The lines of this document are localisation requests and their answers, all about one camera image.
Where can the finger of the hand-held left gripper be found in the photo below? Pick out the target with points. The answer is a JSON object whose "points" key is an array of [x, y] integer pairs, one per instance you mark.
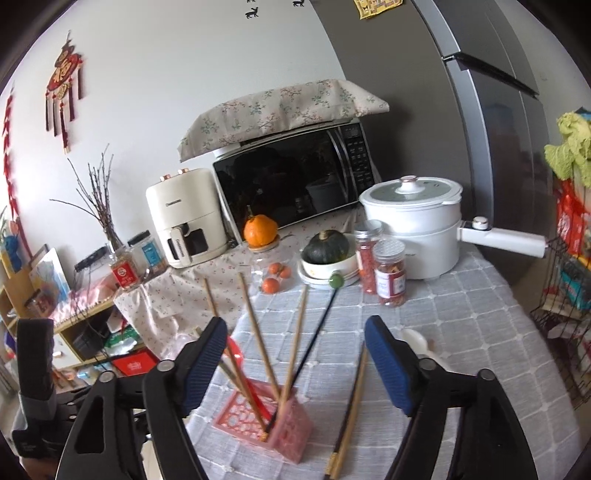
{"points": [[36, 355]]}

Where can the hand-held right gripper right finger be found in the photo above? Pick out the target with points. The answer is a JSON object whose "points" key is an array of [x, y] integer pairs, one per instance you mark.
{"points": [[388, 369]]}

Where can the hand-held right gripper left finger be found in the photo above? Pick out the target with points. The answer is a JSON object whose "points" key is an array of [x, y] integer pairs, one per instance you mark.
{"points": [[203, 362]]}

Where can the red chopstick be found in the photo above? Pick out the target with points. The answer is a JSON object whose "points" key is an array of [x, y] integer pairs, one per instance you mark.
{"points": [[240, 369]]}

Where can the white spoon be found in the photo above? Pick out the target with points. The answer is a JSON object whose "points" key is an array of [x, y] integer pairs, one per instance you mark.
{"points": [[418, 344]]}

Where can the brown wooden chopstick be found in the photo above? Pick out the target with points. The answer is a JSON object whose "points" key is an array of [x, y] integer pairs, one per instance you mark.
{"points": [[295, 341], [254, 332]]}

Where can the black chopstick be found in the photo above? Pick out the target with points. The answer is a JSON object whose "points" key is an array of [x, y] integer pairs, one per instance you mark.
{"points": [[304, 355], [348, 415]]}

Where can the bamboo chopstick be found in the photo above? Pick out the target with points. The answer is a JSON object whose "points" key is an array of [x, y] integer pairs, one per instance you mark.
{"points": [[210, 295], [353, 429]]}

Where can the pink plastic utensil basket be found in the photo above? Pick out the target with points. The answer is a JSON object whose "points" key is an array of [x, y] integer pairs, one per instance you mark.
{"points": [[291, 434]]}

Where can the wooden shelf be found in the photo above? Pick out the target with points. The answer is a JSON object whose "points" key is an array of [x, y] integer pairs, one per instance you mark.
{"points": [[14, 295]]}

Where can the red box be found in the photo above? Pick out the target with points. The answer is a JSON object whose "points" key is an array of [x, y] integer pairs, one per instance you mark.
{"points": [[136, 364]]}

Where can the cherry print table cover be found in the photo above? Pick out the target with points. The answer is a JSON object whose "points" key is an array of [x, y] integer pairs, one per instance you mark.
{"points": [[184, 295]]}

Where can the pink cloth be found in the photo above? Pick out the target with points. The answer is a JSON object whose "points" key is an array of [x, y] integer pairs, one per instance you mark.
{"points": [[83, 300]]}

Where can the framed picture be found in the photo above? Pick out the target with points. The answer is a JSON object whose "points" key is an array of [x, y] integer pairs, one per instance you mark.
{"points": [[48, 274]]}

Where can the green tissue pack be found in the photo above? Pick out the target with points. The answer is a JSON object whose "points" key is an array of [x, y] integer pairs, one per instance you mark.
{"points": [[120, 340]]}

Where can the grey checkered tablecloth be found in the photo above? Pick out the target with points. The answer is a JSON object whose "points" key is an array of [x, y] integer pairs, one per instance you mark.
{"points": [[461, 323]]}

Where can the short jar with red label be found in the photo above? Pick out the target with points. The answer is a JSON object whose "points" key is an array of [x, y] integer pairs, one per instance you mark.
{"points": [[390, 277]]}

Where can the small orange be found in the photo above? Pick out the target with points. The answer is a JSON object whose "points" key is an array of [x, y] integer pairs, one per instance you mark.
{"points": [[275, 269], [286, 271], [269, 286]]}

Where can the white dish with green knob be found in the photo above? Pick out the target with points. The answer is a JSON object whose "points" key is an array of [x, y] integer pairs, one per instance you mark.
{"points": [[323, 280]]}

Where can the white ceramic bowl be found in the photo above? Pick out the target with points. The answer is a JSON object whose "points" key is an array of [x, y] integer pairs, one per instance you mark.
{"points": [[344, 267]]}

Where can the black power strip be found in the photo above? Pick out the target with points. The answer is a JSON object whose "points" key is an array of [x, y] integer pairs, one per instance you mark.
{"points": [[90, 258]]}

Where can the tall jar of red berries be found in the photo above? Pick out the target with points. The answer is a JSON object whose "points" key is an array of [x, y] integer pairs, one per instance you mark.
{"points": [[368, 258]]}

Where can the glass jar with wooden lid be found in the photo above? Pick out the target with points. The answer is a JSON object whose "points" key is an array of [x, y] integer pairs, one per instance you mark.
{"points": [[265, 261]]}

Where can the plastic jar with blue label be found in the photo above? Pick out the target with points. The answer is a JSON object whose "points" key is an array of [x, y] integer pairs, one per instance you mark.
{"points": [[147, 256]]}

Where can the glass jar with red label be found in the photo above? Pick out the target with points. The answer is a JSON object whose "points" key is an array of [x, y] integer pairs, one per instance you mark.
{"points": [[123, 272]]}

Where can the green pumpkin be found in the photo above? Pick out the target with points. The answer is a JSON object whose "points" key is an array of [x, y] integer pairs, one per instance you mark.
{"points": [[325, 249]]}

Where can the white electric cooking pot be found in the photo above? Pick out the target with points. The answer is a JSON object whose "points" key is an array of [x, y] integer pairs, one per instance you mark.
{"points": [[415, 230]]}

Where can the large orange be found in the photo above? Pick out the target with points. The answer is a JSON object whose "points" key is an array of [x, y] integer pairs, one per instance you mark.
{"points": [[261, 230]]}

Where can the cream air fryer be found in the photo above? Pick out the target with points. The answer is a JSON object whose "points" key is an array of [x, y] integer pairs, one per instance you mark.
{"points": [[184, 212]]}

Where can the dry branches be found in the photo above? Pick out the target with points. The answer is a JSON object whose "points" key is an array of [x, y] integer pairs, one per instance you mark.
{"points": [[99, 198]]}

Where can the black microwave oven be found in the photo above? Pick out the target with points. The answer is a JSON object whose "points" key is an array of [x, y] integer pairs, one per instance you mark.
{"points": [[286, 184]]}

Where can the red hanging banner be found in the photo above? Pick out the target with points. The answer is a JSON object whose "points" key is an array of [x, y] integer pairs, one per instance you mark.
{"points": [[9, 152]]}

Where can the red snack packet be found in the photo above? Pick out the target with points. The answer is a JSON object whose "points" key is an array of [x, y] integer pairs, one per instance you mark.
{"points": [[570, 217]]}

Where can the floral dust cover cloth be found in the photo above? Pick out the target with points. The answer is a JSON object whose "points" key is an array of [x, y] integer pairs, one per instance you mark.
{"points": [[277, 110]]}

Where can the grey refrigerator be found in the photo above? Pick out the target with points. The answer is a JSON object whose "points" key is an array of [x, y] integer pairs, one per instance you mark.
{"points": [[415, 92]]}

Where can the napa cabbage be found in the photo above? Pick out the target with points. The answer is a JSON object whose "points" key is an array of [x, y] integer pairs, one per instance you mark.
{"points": [[570, 143]]}

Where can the yellow fridge magnet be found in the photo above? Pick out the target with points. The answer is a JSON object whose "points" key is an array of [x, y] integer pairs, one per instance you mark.
{"points": [[376, 7]]}

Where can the red knot wall ornament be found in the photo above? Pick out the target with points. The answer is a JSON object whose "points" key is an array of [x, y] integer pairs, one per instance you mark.
{"points": [[62, 78]]}

